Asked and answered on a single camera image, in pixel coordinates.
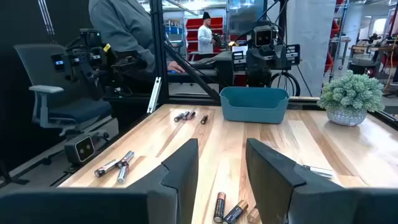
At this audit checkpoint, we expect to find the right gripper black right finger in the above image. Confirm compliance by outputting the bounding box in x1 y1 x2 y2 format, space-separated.
245 138 398 224

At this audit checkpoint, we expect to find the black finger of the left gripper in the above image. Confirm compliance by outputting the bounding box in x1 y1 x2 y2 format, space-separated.
285 44 302 67
231 50 247 72

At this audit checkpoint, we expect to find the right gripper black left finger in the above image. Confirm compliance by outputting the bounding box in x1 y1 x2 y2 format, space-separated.
0 138 200 224

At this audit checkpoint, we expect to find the computer monitor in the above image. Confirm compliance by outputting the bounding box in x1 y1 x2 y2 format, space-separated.
231 45 249 56

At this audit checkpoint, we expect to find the red metal rack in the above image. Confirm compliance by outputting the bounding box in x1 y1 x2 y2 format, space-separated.
323 0 343 75

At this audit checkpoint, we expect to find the black keyboard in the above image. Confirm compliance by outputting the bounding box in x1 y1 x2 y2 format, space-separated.
188 57 217 68

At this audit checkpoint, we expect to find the dark grey desk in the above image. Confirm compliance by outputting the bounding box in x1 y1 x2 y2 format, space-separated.
167 51 237 85

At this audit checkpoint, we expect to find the person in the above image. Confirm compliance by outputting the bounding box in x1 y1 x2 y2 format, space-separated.
88 0 187 74
197 11 216 55

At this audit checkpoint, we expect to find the blue-teal plastic bin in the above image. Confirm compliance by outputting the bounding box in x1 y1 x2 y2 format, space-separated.
219 86 290 124

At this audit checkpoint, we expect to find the red storage shelf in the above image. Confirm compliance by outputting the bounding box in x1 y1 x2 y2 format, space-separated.
185 16 225 54

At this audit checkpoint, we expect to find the cluttered workbench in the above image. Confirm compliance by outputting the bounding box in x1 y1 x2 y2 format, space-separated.
347 30 398 78

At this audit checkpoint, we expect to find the artificial succulent in patterned pot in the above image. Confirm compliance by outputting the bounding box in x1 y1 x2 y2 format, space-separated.
316 70 386 127

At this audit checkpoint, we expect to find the black tripod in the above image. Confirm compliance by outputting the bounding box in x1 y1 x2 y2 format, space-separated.
0 159 30 188

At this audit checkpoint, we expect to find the silver aluminium bar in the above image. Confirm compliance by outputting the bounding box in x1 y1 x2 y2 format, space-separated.
146 77 163 114

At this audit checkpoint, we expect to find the grey office chair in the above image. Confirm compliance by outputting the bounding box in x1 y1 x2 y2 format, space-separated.
13 42 113 138

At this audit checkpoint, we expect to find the black cable coil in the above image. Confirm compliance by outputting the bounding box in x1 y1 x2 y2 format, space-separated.
269 70 302 97

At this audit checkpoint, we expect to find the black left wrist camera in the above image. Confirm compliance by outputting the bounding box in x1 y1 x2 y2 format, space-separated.
251 25 277 48

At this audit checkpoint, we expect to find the black table-level camera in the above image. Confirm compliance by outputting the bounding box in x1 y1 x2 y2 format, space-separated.
63 134 96 166

